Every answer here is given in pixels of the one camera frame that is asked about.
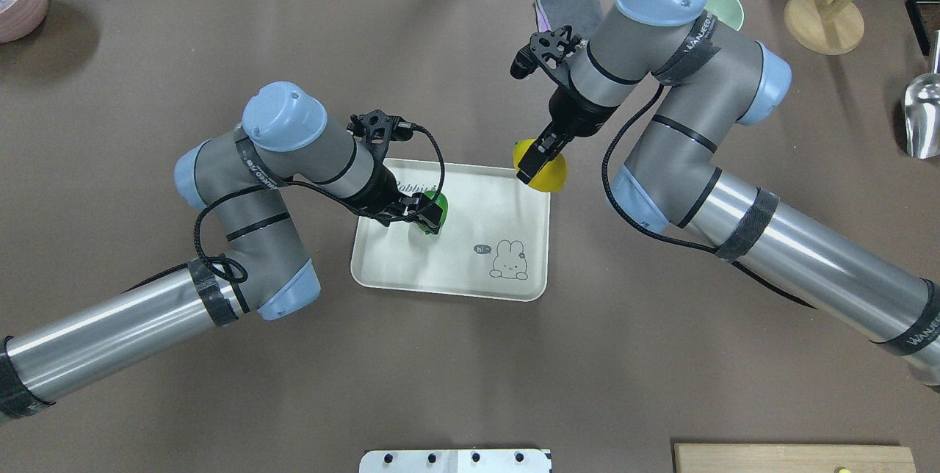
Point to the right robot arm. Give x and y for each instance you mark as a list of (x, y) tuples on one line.
[(677, 186)]

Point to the folded grey cloth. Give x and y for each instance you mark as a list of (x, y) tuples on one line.
[(585, 16)]

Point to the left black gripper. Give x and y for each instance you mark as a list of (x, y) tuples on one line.
[(375, 193)]

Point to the wooden mug tree stand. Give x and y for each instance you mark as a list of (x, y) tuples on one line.
[(829, 27)]

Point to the mint green bowl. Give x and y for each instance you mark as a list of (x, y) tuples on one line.
[(730, 12)]

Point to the white rabbit tray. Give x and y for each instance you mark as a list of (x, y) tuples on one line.
[(494, 243)]

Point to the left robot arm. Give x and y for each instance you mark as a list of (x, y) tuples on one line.
[(248, 257)]

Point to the wooden cutting board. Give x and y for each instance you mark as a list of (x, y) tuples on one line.
[(791, 458)]

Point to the green lemon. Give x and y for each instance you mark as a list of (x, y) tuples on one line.
[(430, 211)]

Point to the yellow lemon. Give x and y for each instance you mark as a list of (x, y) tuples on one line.
[(551, 178)]

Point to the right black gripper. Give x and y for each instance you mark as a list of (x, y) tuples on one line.
[(573, 112)]

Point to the metal scoop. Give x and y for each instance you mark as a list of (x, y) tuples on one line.
[(921, 109)]

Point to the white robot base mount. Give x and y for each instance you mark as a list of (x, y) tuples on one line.
[(511, 459)]

